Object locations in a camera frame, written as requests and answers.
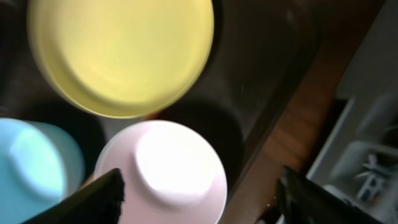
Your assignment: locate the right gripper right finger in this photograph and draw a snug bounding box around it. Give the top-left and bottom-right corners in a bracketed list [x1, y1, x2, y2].
[276, 166, 384, 224]

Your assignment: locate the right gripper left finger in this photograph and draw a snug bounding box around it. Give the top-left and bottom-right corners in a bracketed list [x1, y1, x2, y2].
[24, 168, 124, 224]

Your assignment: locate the light blue bowl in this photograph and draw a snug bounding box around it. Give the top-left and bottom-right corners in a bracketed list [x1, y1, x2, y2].
[1, 118, 85, 223]

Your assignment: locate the pink white bowl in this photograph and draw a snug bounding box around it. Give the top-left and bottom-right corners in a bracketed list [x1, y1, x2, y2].
[93, 120, 228, 224]

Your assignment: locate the grey dishwasher rack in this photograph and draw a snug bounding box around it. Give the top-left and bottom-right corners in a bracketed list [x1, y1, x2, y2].
[307, 1, 397, 223]

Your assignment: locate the yellow plate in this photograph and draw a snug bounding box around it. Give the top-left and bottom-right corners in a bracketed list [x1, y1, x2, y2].
[27, 0, 215, 118]

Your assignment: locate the dark brown serving tray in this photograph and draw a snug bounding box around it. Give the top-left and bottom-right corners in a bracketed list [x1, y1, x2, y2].
[0, 0, 324, 224]

